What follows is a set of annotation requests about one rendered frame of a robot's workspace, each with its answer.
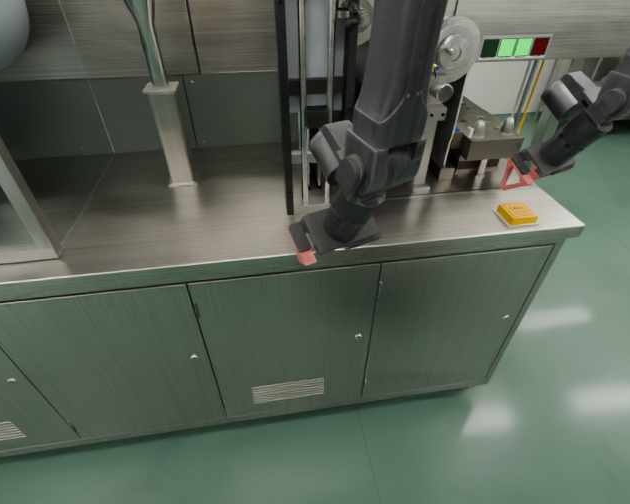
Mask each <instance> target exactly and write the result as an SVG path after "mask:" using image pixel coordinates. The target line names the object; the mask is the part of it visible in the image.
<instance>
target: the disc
mask: <svg viewBox="0 0 630 504"><path fill-rule="evenodd" d="M456 24H459V25H463V26H466V27H467V28H469V29H470V31H471V32H472V34H473V36H474V41H475V47H474V52H473V55H472V58H471V60H470V61H469V63H468V64H467V66H466V67H465V68H464V69H463V70H462V71H461V72H459V73H458V74H456V75H454V76H451V77H448V78H447V82H446V83H451V82H454V81H456V80H458V79H459V78H461V77H462V76H464V75H465V74H466V73H467V72H468V71H469V70H470V68H471V67H472V66H473V64H474V62H475V61H476V58H477V56H478V53H479V50H480V43H481V39H480V32H479V29H478V27H477V26H476V24H475V23H474V22H473V21H472V20H471V19H469V18H467V17H464V16H453V17H449V18H447V19H445V20H443V25H442V29H441V31H442V30H443V29H445V28H446V27H448V26H451V25H456Z"/></svg>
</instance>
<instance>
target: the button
mask: <svg viewBox="0 0 630 504"><path fill-rule="evenodd" d="M497 212H498V213H499V214H500V215H501V216H502V217H503V218H504V219H505V220H506V221H507V222H508V223H509V224H510V225H520V224H530V223H536V220H537V218H538V215H537V214H536V213H534V212H533V211H532V210H531V209H530V208H529V207H528V206H527V205H526V204H525V203H524V202H515V203H504V204H499V205H498V208H497Z"/></svg>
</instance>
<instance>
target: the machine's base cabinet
mask: <svg viewBox="0 0 630 504"><path fill-rule="evenodd" d="M565 240H566V238H563V239H553V240H544V241H534V242H524V243H515V244H505V245H495V246H486V247H476V248H466V249H457V250H447V251H437V252H428V253H418V254H408V255H399V256H389V257H379V258H370V259H360V260H350V261H341V262H331V263H321V264H312V265H308V266H304V265H302V266H292V267H283V268H273V269H263V270H254V271H244V272H234V273H225V274H215V275H205V276H196V277H186V278H176V279H167V280H157V281H148V282H138V283H128V284H119V285H109V286H99V287H90V288H80V289H70V290H61V291H51V292H41V293H32V294H22V295H12V296H3V297H0V457H5V456H11V455H18V454H25V453H31V452H38V451H45V450H51V449H58V448H65V447H71V446H78V445H85V444H91V443H98V442H105V441H111V440H118V439H125V438H131V437H138V436H145V435H151V434H158V433H164V432H171V431H178V430H184V429H191V428H198V427H204V426H211V425H218V424H224V423H231V422H238V421H244V420H251V419H258V418H264V417H271V416H278V415H284V414H291V413H298V412H304V411H311V410H318V409H324V408H331V407H337V406H344V405H351V404H357V403H364V402H371V401H377V400H384V399H391V398H397V397H404V396H411V395H417V394H424V393H431V392H437V391H444V390H451V389H457V388H464V387H471V386H477V385H484V384H488V382H489V380H490V378H491V376H492V375H493V373H494V371H495V369H496V367H497V365H498V364H499V362H500V360H501V358H502V356H503V354H504V353H505V351H506V349H507V347H508V345H509V343H510V341H511V340H512V338H513V336H514V334H515V332H516V330H517V329H518V327H519V325H520V323H521V321H522V319H523V318H524V316H525V314H526V312H527V310H528V308H529V306H530V305H531V303H532V301H533V299H534V297H535V295H536V294H537V292H538V290H539V288H540V286H541V284H542V283H543V281H544V279H545V277H546V275H547V273H548V271H549V270H550V268H551V266H552V264H553V262H554V260H555V259H556V257H557V255H558V253H559V251H560V249H561V248H562V246H563V244H564V242H565Z"/></svg>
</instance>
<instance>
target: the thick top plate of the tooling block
mask: <svg viewBox="0 0 630 504"><path fill-rule="evenodd" d="M479 120H482V121H484V123H485V128H484V129H485V132H484V137H483V138H482V139H476V138H468V137H467V136H466V135H465V133H466V129H467V127H469V126H470V127H472V128H474V126H475V124H476V122H477V121H479ZM503 124H504V123H503V122H501V121H500V120H498V119H497V118H495V117H494V116H492V115H491V114H490V113H488V112H487V111H485V110H484V109H482V108H481V107H479V106H478V105H476V104H475V103H474V102H472V101H471V100H469V99H468V98H466V97H465V96H463V99H462V103H461V107H460V111H459V115H458V119H457V123H456V126H457V127H458V128H459V129H461V130H462V131H463V136H462V139H461V143H460V147H459V148H454V149H455V150H456V151H457V152H458V153H459V154H460V155H461V156H462V157H463V158H464V159H465V160H466V161H472V160H485V159H499V158H510V157H511V156H512V155H514V154H517V153H519V152H520V149H521V146H522V144H523V141H524V138H525V137H523V136H522V135H520V134H519V133H517V132H516V131H514V130H513V134H512V135H503V134H500V133H499V131H500V129H501V126H502V125H503Z"/></svg>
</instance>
